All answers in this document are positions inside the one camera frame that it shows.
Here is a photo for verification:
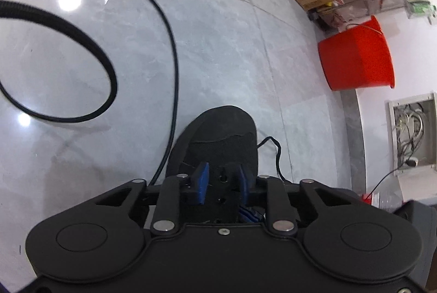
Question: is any red plastic bucket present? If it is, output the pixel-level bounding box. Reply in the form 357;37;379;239
317;15;397;91

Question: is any black shoelace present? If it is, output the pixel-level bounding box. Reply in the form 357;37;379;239
256;137;291;183

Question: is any thin black wire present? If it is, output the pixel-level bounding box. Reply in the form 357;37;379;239
362;166;410;199

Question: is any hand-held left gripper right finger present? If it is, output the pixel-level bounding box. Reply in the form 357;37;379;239
235;165;346;235

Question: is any black shoe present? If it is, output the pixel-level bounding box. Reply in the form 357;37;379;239
165;105;259;223

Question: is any wall wiring box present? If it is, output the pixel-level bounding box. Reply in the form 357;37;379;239
386;92;437;208

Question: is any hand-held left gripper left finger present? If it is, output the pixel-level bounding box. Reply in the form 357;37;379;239
85;161;210;235

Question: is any thin black cable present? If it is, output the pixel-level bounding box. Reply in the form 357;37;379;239
0;0;180;186

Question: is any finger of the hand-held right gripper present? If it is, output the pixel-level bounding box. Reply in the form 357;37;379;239
238;206;265;223

